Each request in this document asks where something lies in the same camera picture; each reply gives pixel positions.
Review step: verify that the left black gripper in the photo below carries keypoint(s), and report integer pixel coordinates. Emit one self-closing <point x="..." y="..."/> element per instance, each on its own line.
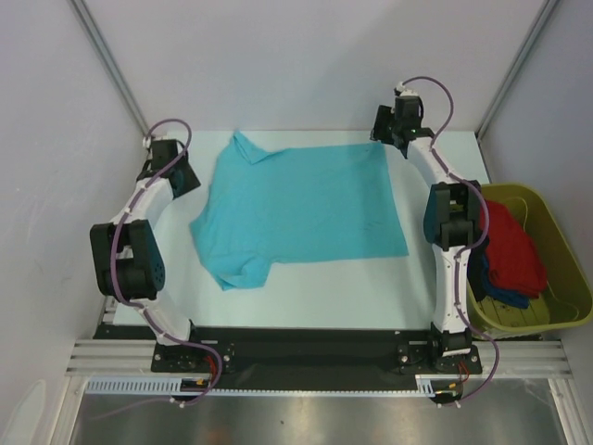
<point x="191" y="182"/>

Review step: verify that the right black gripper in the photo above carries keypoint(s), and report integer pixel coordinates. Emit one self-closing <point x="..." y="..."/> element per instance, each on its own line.
<point x="382" y="126"/>

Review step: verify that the turquoise t shirt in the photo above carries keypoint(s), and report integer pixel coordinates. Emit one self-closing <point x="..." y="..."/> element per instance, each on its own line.
<point x="295" y="205"/>

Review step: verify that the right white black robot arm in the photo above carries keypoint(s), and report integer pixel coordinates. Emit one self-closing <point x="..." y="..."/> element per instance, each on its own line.
<point x="451" y="225"/>

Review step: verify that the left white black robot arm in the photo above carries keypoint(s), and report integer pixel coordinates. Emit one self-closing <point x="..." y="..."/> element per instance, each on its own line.
<point x="127" y="260"/>

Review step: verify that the blue t shirt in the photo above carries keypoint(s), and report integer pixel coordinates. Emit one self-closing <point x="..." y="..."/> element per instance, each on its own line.
<point x="482" y="287"/>

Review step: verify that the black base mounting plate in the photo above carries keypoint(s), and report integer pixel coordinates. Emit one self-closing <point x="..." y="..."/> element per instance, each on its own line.
<point x="284" y="358"/>

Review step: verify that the olive green plastic bin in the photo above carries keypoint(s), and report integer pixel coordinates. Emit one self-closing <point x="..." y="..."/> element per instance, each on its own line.
<point x="567" y="300"/>

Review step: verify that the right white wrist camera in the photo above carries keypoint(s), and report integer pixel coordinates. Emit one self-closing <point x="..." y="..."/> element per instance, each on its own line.
<point x="402" y="90"/>

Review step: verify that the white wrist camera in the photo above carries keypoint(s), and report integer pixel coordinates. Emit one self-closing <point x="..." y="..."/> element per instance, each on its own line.
<point x="155" y="138"/>
<point x="402" y="90"/>

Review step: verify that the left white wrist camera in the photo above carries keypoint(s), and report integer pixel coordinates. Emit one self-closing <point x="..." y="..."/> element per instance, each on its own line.
<point x="155" y="138"/>

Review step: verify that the left aluminium frame post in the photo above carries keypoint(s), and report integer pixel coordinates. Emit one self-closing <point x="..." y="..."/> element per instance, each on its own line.
<point x="97" y="40"/>

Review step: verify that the aluminium frame post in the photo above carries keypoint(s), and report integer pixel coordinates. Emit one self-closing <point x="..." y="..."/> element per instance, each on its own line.
<point x="97" y="40"/>
<point x="527" y="47"/>

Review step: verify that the right aluminium frame post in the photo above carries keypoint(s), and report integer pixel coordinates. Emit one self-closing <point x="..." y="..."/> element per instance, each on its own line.
<point x="527" y="47"/>

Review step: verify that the white slotted cable duct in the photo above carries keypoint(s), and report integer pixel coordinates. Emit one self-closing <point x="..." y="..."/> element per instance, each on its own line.
<point x="186" y="387"/>

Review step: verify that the aluminium front rail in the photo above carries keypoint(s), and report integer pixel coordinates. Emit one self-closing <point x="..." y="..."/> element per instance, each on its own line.
<point x="517" y="359"/>

